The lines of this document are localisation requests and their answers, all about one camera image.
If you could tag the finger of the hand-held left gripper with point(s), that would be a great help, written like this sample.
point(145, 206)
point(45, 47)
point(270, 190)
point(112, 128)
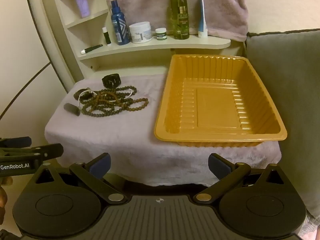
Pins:
point(50, 151)
point(17, 141)

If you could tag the white green lip balm stick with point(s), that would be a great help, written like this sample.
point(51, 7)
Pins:
point(107, 38)

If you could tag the green spray bottle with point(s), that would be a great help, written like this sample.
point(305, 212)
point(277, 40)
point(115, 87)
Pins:
point(179, 12)

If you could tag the blue spray bottle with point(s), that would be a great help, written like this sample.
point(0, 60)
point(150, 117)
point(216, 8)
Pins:
point(120, 27)

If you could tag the white cream jar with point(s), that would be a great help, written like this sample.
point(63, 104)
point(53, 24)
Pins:
point(140, 33)

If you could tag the black wristwatch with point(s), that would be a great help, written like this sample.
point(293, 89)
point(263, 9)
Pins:
point(111, 81)

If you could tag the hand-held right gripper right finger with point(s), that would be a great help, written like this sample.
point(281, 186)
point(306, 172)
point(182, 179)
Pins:
point(217, 166)

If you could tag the dark grey small cylinder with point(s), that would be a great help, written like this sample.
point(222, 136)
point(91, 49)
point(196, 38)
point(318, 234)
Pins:
point(72, 109)

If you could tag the cream shelf unit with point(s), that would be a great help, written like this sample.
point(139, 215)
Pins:
point(150, 46)

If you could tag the white blue tube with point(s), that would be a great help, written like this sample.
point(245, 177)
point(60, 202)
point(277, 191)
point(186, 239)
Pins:
point(202, 17)

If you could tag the small green white jar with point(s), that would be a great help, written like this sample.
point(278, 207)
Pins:
point(161, 35)

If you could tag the mauve hanging towel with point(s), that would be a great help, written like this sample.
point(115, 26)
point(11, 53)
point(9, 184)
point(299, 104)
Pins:
point(150, 5)

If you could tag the purple tube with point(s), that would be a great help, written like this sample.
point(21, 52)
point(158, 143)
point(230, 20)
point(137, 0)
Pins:
point(82, 3)

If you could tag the person's left hand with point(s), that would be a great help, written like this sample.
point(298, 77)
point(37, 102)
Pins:
point(3, 205)

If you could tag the dark green pen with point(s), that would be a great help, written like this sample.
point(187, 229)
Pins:
point(93, 48)

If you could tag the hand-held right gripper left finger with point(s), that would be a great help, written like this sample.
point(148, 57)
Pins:
point(101, 165)

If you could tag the grey cushion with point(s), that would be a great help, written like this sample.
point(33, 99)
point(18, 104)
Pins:
point(287, 92)

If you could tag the orange plastic tray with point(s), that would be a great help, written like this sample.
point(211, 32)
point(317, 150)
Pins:
point(215, 110)

